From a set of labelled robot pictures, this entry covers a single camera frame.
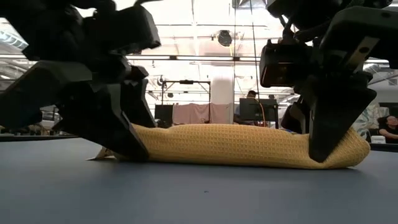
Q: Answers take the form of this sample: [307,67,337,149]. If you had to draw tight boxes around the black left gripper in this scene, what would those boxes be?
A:
[0,0,149,85]

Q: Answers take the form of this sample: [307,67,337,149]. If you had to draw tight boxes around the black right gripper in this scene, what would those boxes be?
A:
[266,0,398,44]

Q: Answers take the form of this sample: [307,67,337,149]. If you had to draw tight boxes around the yellow waffle weave towel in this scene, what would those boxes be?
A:
[86,123,372,170]

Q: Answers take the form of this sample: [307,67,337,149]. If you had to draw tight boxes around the small black monitor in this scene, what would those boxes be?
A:
[154,104,174,128]

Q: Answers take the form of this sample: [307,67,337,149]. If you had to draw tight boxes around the green leaf patterned cloth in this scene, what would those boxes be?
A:
[353,104,382,139]

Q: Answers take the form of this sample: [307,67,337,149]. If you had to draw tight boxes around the large black monitor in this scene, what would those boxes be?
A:
[239,98,279,129]

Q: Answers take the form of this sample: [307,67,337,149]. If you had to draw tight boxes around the black cabinet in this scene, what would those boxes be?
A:
[378,101,398,118]

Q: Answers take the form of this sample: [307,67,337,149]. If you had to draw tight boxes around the pink cloth sheet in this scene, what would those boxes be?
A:
[172,102,234,125]

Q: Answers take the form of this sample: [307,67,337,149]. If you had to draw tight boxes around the long fluorescent light strip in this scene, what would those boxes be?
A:
[126,54,389,65]

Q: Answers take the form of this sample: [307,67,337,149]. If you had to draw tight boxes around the white square pillar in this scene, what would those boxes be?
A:
[211,65,235,105]

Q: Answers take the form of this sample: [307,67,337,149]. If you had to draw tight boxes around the thin yellow cable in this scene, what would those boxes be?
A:
[256,98,267,128]

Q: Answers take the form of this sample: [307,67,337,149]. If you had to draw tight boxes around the silver ventilation duct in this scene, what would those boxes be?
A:
[0,18,29,50]

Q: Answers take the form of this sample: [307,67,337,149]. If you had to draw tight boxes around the black metal frame stand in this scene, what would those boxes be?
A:
[160,79,211,125]

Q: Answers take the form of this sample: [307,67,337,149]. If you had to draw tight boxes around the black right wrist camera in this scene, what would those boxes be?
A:
[259,39,313,89]

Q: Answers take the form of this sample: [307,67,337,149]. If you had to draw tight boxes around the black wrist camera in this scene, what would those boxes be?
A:
[83,3,162,57]
[259,39,313,89]

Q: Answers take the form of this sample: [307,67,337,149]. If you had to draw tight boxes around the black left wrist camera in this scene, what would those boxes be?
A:
[83,3,162,57]

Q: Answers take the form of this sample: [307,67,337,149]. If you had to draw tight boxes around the black table frame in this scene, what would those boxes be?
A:
[0,133,398,153]

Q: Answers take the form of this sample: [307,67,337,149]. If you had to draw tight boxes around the thin black cable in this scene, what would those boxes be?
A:
[232,0,237,105]

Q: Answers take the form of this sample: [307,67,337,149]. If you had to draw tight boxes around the black retractable cable reel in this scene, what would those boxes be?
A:
[216,29,233,48]

